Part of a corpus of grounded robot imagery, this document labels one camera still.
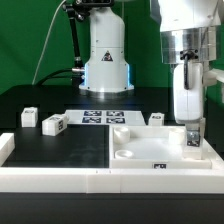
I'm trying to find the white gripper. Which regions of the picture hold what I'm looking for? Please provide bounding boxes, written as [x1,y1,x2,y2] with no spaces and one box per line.
[173,62,224,140]

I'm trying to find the white square tabletop part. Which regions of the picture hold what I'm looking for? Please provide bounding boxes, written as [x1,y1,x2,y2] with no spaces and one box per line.
[109,126,212,169]

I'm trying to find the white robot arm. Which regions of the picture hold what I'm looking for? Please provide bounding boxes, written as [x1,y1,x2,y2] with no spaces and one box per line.
[79,0,224,141]

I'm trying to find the white sheet with tags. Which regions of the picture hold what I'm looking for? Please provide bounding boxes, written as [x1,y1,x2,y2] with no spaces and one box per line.
[65,110,145,126]

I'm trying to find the white U-shaped obstacle fence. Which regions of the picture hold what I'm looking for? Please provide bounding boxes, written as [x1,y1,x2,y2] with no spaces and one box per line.
[0,133,224,194]

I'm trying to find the black cable bundle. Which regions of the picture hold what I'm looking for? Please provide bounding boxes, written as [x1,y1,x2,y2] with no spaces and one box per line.
[35,68,83,88]

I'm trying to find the black camera stand pole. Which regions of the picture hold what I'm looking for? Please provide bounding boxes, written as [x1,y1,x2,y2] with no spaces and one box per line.
[63,0,115,88]

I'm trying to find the grey cable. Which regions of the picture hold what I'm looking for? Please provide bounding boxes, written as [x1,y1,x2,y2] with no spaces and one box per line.
[31,0,68,86]

